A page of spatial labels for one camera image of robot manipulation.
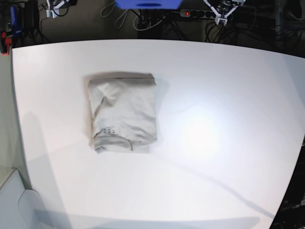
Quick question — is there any beige t-shirt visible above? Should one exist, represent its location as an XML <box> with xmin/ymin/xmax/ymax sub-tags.
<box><xmin>86</xmin><ymin>72</ymin><xmax>157</xmax><ymax>153</ymax></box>

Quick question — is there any black power strip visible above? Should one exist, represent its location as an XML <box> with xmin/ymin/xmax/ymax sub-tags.
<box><xmin>179</xmin><ymin>9</ymin><xmax>233</xmax><ymax>21</ymax></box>

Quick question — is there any blue box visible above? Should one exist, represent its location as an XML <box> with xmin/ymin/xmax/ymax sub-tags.
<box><xmin>115</xmin><ymin>0</ymin><xmax>182</xmax><ymax>10</ymax></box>

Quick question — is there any red and black clamp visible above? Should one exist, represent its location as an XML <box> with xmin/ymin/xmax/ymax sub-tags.
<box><xmin>0</xmin><ymin>31</ymin><xmax>12</xmax><ymax>55</ymax></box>

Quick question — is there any white cable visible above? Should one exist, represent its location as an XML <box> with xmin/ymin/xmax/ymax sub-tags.
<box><xmin>132</xmin><ymin>14</ymin><xmax>167</xmax><ymax>32</ymax></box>

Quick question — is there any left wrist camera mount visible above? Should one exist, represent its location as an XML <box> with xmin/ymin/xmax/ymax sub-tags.
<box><xmin>203</xmin><ymin>0</ymin><xmax>246</xmax><ymax>26</ymax></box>

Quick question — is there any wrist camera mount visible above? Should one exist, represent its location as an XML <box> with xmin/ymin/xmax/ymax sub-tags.
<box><xmin>203</xmin><ymin>0</ymin><xmax>246</xmax><ymax>26</ymax></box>
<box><xmin>46</xmin><ymin>0</ymin><xmax>78</xmax><ymax>19</ymax></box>

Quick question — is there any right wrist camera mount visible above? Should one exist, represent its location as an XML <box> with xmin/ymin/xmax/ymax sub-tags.
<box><xmin>46</xmin><ymin>0</ymin><xmax>78</xmax><ymax>19</ymax></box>

